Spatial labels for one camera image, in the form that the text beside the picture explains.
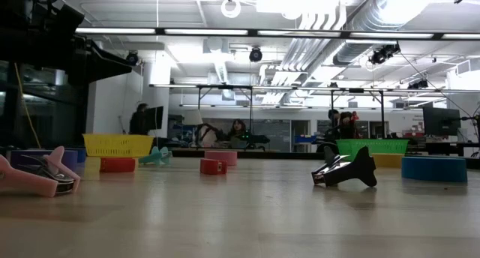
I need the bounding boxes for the pink tape roll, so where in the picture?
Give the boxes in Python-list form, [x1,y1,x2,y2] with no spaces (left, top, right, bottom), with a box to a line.
[204,150,239,167]

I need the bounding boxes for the red mini stapler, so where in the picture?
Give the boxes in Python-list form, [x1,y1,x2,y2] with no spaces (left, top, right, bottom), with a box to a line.
[99,157,137,173]
[199,158,228,176]

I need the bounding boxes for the teal staple remover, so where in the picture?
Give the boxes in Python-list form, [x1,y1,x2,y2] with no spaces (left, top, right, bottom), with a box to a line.
[137,145,173,167]

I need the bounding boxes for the yellow tape roll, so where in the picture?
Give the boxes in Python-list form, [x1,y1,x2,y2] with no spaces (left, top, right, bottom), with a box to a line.
[370,153,405,169]

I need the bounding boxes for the light blue tape roll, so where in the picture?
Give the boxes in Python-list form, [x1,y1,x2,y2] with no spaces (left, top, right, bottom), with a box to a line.
[400,155,469,183]

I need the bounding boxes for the purple tape roll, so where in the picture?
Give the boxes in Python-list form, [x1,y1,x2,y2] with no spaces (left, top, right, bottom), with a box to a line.
[10,148,79,171]

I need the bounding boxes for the person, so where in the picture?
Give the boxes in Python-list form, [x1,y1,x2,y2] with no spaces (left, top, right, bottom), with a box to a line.
[228,118,248,141]
[129,103,150,136]
[326,108,341,139]
[339,111,359,140]

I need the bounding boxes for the white table lamp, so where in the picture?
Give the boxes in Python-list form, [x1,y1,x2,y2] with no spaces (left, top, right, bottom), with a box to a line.
[182,109,204,127]

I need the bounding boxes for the blue storage bin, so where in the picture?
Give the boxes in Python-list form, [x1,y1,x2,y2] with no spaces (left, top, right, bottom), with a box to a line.
[293,134,318,145]

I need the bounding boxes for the black computer monitor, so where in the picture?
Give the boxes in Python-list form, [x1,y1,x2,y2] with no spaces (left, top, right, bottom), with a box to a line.
[422,106,461,137]
[144,106,164,131]

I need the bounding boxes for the black overhead rig beam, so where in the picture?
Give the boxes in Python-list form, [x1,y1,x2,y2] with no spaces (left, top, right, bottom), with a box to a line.
[74,27,480,41]

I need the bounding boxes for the green plastic basket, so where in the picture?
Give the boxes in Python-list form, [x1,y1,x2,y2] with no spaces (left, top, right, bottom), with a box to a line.
[336,138,410,162]

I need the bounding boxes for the yellow plastic basket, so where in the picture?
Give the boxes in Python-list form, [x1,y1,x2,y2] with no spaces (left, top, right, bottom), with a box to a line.
[82,133,155,158]

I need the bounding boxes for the black ceiling spotlight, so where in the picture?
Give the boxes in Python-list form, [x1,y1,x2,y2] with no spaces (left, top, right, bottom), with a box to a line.
[368,43,401,66]

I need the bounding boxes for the black aluminium table frame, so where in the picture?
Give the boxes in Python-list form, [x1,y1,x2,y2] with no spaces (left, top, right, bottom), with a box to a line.
[0,145,480,171]

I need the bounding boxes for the black overhead camera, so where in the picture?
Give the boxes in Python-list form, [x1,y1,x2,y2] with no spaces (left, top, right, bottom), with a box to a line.
[248,46,263,63]

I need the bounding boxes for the silver ventilation duct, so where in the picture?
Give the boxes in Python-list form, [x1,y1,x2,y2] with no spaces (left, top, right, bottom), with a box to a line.
[331,0,417,66]

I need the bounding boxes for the yellow extension cable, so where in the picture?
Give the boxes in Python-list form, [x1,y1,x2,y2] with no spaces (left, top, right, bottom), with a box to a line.
[13,62,42,149]

